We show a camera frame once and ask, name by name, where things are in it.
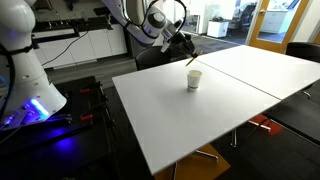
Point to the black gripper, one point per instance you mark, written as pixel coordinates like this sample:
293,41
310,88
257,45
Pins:
179,40

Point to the yellow pen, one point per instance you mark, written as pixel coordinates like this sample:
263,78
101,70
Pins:
191,61

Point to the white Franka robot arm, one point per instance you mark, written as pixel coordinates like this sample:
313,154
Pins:
23,73

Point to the white paper cup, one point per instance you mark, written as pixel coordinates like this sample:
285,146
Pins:
194,80

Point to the white low cabinet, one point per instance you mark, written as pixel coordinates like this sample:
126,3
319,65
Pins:
217,29

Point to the blue office chair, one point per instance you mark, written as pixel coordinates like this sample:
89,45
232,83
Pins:
247,16

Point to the white drawer unit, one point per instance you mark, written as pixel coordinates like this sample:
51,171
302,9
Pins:
273,21

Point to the red floor mat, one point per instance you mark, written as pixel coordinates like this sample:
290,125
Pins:
255,119

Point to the orange wooden glass door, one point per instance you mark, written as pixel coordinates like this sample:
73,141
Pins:
283,38

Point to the chrome table leg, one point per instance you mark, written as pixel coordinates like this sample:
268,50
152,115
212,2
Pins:
174,170
206,155
234,137

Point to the white kitchen cabinets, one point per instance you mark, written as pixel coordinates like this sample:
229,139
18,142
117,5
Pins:
83,46

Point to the orange floor board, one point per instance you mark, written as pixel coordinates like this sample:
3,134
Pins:
200,168

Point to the black mounting bar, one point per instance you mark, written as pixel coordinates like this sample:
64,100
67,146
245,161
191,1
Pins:
50,36

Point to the black robot stand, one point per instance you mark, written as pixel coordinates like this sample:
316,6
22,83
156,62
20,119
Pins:
66,150

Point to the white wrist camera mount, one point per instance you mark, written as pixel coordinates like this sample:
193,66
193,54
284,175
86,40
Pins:
165,45

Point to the black camera stand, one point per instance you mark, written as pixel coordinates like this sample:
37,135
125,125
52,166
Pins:
100,10

